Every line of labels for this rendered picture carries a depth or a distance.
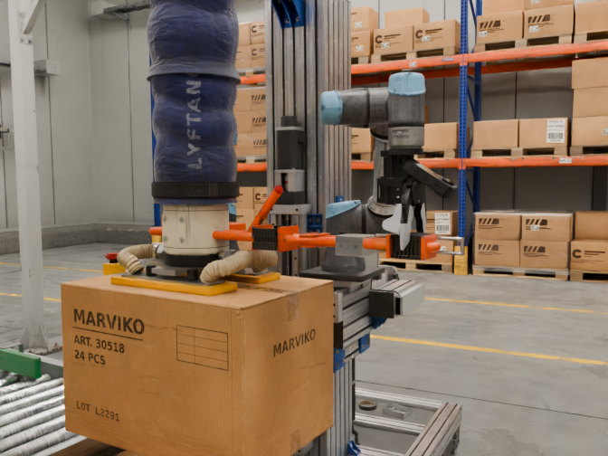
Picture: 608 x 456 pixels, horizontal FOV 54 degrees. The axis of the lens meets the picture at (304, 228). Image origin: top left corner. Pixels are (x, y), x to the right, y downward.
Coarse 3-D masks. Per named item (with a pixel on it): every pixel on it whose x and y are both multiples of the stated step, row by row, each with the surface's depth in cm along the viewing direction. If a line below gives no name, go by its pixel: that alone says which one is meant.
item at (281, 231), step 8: (264, 224) 147; (272, 224) 150; (256, 232) 142; (264, 232) 141; (272, 232) 139; (280, 232) 140; (288, 232) 142; (296, 232) 145; (256, 240) 143; (264, 240) 142; (272, 240) 141; (280, 240) 140; (256, 248) 142; (264, 248) 141; (272, 248) 140; (280, 248) 140; (288, 248) 142; (296, 248) 146
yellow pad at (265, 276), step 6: (228, 276) 159; (234, 276) 158; (240, 276) 157; (246, 276) 156; (252, 276) 156; (258, 276) 156; (264, 276) 156; (270, 276) 158; (276, 276) 161; (246, 282) 156; (252, 282) 155; (258, 282) 154; (264, 282) 156
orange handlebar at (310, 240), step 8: (232, 224) 176; (240, 224) 179; (152, 232) 162; (160, 232) 161; (216, 232) 151; (224, 232) 150; (232, 232) 149; (240, 232) 152; (232, 240) 149; (240, 240) 147; (248, 240) 146; (288, 240) 140; (296, 240) 138; (304, 240) 137; (312, 240) 136; (320, 240) 135; (328, 240) 134; (368, 240) 129; (376, 240) 128; (384, 240) 128; (368, 248) 129; (376, 248) 128; (384, 248) 127; (432, 248) 122; (440, 248) 124
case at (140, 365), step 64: (64, 320) 157; (128, 320) 145; (192, 320) 134; (256, 320) 130; (320, 320) 155; (64, 384) 159; (128, 384) 146; (192, 384) 135; (256, 384) 131; (320, 384) 156; (128, 448) 148; (192, 448) 137; (256, 448) 132
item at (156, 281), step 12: (120, 276) 156; (132, 276) 153; (144, 276) 152; (156, 276) 152; (168, 276) 152; (180, 276) 152; (192, 276) 146; (156, 288) 147; (168, 288) 145; (180, 288) 143; (192, 288) 141; (204, 288) 139; (216, 288) 140; (228, 288) 143
